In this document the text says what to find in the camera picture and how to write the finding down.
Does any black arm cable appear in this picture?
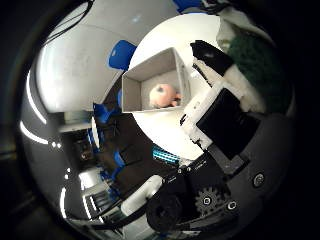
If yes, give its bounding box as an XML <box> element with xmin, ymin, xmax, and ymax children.
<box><xmin>89</xmin><ymin>205</ymin><xmax>148</xmax><ymax>232</ymax></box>

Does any round white side table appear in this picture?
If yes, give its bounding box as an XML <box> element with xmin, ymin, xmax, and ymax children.
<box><xmin>90</xmin><ymin>116</ymin><xmax>101</xmax><ymax>149</ymax></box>

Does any blue plastic chair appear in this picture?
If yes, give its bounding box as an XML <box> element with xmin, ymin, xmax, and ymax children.
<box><xmin>92</xmin><ymin>103</ymin><xmax>115</xmax><ymax>125</ymax></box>
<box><xmin>172</xmin><ymin>0</ymin><xmax>202</xmax><ymax>14</ymax></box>
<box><xmin>107</xmin><ymin>39</ymin><xmax>138</xmax><ymax>72</ymax></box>

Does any white cardboard box container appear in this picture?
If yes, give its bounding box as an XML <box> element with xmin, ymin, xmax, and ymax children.
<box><xmin>121</xmin><ymin>46</ymin><xmax>193</xmax><ymax>115</ymax></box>

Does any thin black cable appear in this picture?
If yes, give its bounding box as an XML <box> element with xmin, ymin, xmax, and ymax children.
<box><xmin>42</xmin><ymin>0</ymin><xmax>96</xmax><ymax>48</ymax></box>

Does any green plush toy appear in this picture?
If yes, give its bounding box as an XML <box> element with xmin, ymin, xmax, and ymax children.
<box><xmin>226</xmin><ymin>31</ymin><xmax>295</xmax><ymax>115</ymax></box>

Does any pink bunny plush toy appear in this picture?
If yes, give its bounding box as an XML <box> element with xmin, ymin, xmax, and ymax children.
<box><xmin>148</xmin><ymin>83</ymin><xmax>183</xmax><ymax>110</ymax></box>

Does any black wire bundle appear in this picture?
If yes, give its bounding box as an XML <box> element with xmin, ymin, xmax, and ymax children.
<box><xmin>199</xmin><ymin>0</ymin><xmax>229</xmax><ymax>15</ymax></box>

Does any cyan striped rack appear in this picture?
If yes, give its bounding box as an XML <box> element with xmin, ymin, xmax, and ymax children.
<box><xmin>151</xmin><ymin>145</ymin><xmax>181</xmax><ymax>165</ymax></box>

